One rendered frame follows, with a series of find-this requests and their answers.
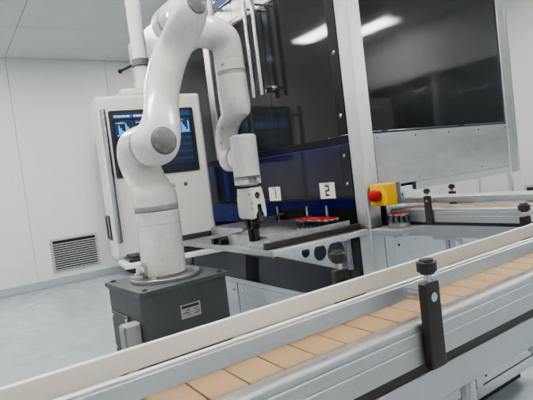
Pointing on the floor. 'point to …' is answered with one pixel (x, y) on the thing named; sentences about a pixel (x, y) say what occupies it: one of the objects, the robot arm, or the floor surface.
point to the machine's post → (359, 132)
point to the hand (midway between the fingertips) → (254, 234)
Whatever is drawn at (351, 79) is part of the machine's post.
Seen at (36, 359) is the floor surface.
